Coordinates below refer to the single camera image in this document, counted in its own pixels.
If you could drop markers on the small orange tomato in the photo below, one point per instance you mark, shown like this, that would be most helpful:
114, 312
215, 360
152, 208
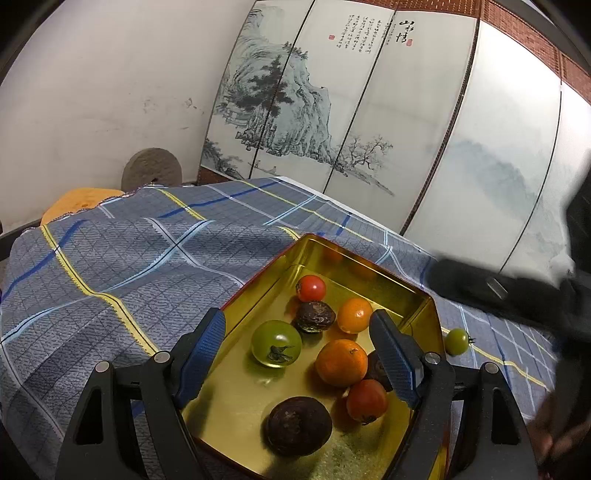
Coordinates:
354, 315

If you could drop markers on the landscape painted folding screen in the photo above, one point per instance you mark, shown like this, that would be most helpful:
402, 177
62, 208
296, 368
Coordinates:
415, 138

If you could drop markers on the blue plaid tablecloth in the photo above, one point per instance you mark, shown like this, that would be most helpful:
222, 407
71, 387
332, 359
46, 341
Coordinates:
115, 277

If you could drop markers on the dark brown passion fruit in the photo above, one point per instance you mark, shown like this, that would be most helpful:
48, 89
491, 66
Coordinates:
298, 425
315, 316
376, 369

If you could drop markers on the round grey millstone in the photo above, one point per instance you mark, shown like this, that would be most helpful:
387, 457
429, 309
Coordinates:
151, 168

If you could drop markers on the green tomato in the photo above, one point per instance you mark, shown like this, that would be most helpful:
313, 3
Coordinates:
276, 342
456, 341

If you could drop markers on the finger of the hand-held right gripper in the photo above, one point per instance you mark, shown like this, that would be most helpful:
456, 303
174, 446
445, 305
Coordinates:
485, 288

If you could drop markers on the gold tin tray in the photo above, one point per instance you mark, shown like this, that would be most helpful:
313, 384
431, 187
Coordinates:
240, 406

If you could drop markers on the large orange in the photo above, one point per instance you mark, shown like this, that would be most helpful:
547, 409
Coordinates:
340, 363

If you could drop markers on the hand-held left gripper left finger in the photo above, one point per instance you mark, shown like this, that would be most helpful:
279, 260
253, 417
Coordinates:
203, 357

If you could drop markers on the person's right hand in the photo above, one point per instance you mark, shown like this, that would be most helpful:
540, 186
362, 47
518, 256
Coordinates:
561, 434

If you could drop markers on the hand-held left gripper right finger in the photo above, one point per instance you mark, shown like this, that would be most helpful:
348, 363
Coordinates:
393, 357

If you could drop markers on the red tomato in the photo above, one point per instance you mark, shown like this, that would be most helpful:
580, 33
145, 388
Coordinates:
311, 287

